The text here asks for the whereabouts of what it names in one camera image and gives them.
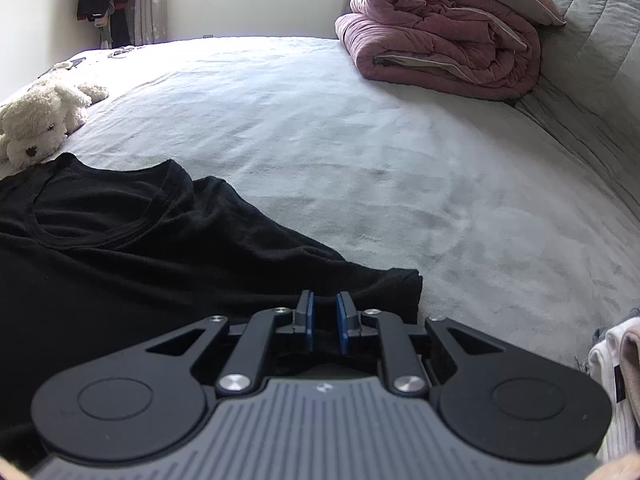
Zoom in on black t-shirt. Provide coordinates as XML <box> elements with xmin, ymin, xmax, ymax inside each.
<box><xmin>0</xmin><ymin>152</ymin><xmax>423</xmax><ymax>461</ymax></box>

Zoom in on bed with grey sheet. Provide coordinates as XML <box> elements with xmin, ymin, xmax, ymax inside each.
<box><xmin>0</xmin><ymin>35</ymin><xmax>640</xmax><ymax>461</ymax></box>

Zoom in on white plush dog toy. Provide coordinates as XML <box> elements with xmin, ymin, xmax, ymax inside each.
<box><xmin>0</xmin><ymin>61</ymin><xmax>110</xmax><ymax>170</ymax></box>

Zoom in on grey quilted headboard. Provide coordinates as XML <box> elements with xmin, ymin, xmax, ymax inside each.
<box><xmin>515</xmin><ymin>0</ymin><xmax>640</xmax><ymax>221</ymax></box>

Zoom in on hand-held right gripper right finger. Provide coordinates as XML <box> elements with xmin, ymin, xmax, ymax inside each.
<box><xmin>336</xmin><ymin>291</ymin><xmax>502</xmax><ymax>397</ymax></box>

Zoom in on pink folded quilt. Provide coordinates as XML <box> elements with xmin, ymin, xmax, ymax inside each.
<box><xmin>334</xmin><ymin>0</ymin><xmax>543</xmax><ymax>101</ymax></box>

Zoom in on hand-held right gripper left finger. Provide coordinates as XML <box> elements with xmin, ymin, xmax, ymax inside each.
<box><xmin>142</xmin><ymin>290</ymin><xmax>316</xmax><ymax>397</ymax></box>

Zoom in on pale folded clothes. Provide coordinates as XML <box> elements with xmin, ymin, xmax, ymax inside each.
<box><xmin>587</xmin><ymin>317</ymin><xmax>640</xmax><ymax>466</ymax></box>

